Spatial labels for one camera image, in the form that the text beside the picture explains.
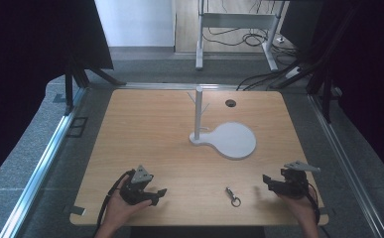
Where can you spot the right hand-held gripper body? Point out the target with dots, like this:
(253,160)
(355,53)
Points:
(295,185)

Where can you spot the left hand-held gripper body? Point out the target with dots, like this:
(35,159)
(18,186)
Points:
(136,193)

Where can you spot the person's left hand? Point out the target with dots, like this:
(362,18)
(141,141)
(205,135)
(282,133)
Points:
(118,210)

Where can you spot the person's right hand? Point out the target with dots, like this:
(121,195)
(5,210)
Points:
(302,210)

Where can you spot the white tree-shaped jewelry stand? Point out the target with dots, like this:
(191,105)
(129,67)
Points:
(232,140)

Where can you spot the grey tape strip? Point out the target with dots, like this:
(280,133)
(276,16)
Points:
(77,210)

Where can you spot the black rectangular floor marker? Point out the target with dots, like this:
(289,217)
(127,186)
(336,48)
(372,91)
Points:
(77,127)

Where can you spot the black metal stand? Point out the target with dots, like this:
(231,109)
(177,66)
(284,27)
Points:
(325,95)

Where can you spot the white power strip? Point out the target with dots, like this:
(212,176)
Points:
(292,72)

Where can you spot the black tripod stand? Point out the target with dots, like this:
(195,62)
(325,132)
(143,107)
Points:
(78,74)

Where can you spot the black curtain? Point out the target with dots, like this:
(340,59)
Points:
(30,66)
(368,72)

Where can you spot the aluminium rail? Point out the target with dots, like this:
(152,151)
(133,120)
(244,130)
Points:
(348,165)
(40,167)

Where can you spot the white metal desk frame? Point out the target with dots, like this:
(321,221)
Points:
(235,20)

